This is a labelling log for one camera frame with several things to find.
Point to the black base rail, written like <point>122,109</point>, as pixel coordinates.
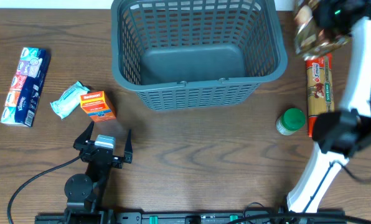
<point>188,217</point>

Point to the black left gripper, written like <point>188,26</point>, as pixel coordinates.
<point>117,162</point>

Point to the Kleenex tissue multipack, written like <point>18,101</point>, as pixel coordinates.
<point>26,87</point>

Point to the light blue tissue packet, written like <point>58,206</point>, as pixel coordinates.
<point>69,100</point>

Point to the grey plastic basket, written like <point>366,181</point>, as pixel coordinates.
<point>179,54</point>

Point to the green lid glass jar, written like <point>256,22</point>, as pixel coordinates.
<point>290,121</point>

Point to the orange spaghetti pasta packet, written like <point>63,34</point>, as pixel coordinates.
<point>319,89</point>

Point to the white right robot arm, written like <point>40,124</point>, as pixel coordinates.
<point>338,135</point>

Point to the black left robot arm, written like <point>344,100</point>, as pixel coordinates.
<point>85,191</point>

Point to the brown Nescafe Gold coffee bag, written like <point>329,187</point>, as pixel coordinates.
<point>311,40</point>

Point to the orange Redoxon box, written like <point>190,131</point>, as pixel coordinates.
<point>98,106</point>

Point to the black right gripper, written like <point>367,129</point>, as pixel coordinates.
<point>324,14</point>

